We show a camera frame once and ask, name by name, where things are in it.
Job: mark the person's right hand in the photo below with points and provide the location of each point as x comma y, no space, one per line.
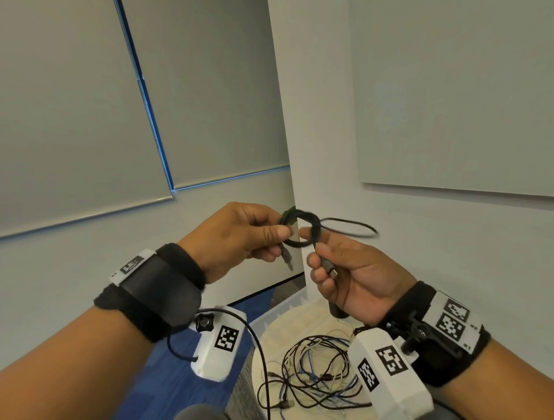
363,277

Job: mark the person's left hand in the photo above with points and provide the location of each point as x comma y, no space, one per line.
233,242

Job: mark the clear plastic storage bin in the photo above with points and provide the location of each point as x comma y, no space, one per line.
281,309

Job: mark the person's right forearm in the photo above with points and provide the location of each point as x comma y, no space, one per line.
506,380

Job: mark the person's left forearm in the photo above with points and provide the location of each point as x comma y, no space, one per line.
73,372

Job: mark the person's dark trousers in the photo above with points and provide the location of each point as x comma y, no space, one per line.
199,413

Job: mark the black tumbler with lid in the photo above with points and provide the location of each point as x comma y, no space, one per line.
336,310

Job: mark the black marker wristband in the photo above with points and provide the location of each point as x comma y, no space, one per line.
160,290
407,307

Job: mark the large leafy green plant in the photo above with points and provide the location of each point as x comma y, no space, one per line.
289,213

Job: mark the round white table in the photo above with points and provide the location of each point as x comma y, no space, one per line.
277,337

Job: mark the white wall whiteboard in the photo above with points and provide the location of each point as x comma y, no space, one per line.
454,86

